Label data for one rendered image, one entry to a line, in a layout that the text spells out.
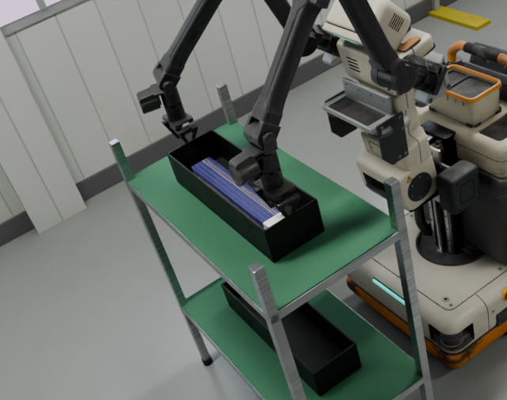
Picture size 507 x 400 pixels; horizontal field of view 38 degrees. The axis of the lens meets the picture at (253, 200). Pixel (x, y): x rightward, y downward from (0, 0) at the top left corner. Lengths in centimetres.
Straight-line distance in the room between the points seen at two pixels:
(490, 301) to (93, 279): 194
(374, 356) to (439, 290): 42
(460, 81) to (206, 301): 122
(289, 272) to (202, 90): 262
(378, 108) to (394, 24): 28
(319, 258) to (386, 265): 95
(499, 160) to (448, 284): 53
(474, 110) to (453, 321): 72
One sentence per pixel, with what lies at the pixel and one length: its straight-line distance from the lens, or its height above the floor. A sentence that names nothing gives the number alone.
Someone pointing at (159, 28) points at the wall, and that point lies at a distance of 417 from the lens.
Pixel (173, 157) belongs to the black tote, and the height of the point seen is 106.
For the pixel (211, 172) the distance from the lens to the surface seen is 227.
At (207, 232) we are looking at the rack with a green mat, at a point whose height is 95.
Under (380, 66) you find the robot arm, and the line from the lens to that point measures 198.
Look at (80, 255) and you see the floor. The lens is 391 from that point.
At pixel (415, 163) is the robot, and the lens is 239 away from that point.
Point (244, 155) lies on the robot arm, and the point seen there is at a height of 125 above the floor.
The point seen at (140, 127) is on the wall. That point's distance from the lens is 429.
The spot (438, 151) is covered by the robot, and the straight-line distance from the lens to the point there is 250.
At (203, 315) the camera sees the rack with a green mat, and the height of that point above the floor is 35.
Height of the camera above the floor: 221
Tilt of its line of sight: 35 degrees down
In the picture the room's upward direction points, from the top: 17 degrees counter-clockwise
